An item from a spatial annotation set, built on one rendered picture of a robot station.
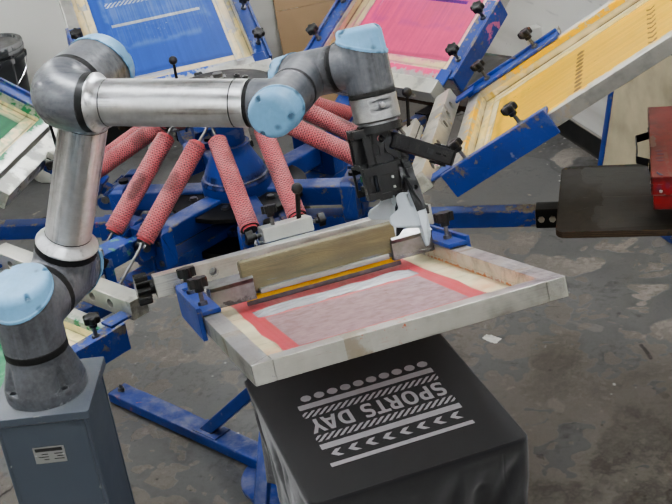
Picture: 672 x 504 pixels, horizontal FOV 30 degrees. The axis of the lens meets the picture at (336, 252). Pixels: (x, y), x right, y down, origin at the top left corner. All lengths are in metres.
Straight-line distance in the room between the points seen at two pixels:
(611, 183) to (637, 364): 1.11
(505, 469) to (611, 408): 1.73
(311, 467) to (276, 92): 0.86
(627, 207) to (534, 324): 1.42
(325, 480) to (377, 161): 0.70
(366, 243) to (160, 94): 0.92
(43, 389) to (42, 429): 0.08
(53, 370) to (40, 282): 0.16
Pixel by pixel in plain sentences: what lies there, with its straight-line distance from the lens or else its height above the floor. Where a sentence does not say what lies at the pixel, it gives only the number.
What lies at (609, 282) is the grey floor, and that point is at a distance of 4.90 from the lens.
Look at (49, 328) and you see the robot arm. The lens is 2.28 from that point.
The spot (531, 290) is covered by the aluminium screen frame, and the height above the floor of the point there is 1.30.
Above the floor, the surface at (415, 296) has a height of 1.18.
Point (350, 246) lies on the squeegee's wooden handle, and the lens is 2.74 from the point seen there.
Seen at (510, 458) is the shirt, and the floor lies 0.91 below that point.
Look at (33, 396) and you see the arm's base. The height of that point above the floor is 1.23.
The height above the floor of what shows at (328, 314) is 1.17.
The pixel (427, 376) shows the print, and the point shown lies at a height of 0.95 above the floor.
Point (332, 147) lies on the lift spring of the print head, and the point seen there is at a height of 1.16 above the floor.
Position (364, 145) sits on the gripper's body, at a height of 1.65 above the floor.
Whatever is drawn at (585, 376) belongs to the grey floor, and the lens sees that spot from 4.35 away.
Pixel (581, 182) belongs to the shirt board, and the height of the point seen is 0.95.
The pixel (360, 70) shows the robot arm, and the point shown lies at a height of 1.77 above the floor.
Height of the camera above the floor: 2.40
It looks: 27 degrees down
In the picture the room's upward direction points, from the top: 8 degrees counter-clockwise
